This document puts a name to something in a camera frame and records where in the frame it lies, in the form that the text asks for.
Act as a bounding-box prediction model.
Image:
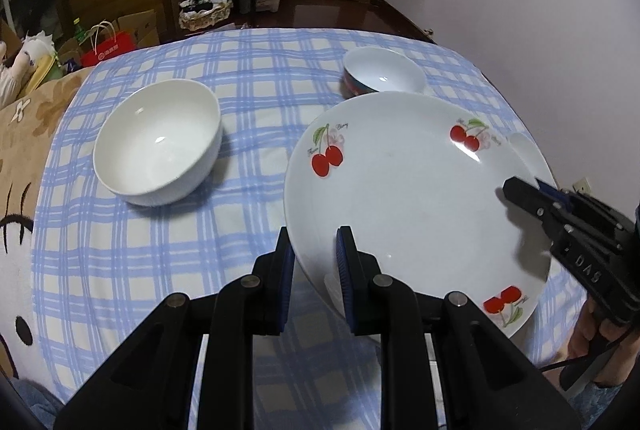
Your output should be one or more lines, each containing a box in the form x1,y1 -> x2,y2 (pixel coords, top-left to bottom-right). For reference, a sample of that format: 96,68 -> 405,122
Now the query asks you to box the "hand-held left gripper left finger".
52,227 -> 295,430

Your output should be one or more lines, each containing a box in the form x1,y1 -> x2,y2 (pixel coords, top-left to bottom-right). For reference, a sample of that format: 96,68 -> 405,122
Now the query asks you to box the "small red patterned bowl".
507,132 -> 540,176

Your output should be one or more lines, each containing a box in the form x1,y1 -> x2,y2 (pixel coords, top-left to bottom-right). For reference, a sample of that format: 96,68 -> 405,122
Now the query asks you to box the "brown cartoon print blanket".
0,67 -> 96,381

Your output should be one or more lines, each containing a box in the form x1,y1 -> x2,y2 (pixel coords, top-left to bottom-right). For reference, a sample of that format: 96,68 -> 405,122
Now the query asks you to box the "white frilly plush toy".
17,32 -> 57,73

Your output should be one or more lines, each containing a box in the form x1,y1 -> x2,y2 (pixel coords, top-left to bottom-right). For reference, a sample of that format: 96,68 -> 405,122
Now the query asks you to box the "white cherry print plate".
283,92 -> 553,340

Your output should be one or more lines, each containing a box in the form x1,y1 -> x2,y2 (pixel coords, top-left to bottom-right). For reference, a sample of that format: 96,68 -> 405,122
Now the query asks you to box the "blue checked cloth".
30,27 -> 576,430

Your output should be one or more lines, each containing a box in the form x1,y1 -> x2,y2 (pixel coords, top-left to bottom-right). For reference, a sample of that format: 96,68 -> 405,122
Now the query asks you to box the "black cable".
539,356 -> 592,375

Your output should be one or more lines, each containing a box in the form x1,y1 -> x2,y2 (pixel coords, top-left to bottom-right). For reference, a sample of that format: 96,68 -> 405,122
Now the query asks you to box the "cardboard box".
117,10 -> 162,49

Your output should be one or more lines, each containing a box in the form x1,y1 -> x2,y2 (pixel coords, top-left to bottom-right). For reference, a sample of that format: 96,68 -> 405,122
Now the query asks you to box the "plain white bowl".
93,79 -> 223,207

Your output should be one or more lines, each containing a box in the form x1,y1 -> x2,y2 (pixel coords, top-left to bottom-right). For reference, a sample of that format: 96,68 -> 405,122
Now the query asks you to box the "woven basket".
179,0 -> 234,32

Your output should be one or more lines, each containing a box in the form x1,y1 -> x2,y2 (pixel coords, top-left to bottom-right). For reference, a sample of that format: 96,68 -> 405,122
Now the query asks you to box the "large red patterned bowl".
342,47 -> 427,100

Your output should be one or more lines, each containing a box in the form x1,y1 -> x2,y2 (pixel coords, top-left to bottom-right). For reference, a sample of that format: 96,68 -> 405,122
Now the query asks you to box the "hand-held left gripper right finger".
336,226 -> 582,430

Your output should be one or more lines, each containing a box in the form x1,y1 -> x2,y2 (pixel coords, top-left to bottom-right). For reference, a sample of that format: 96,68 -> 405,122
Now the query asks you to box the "red paper bag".
81,22 -> 137,69

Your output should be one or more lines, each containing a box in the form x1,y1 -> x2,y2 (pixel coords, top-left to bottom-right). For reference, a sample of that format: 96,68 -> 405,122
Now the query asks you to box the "person's right hand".
569,299 -> 639,385

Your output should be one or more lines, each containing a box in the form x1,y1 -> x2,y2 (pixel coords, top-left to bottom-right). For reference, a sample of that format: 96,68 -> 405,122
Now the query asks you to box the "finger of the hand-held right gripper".
534,179 -> 636,236
502,176 -> 573,241

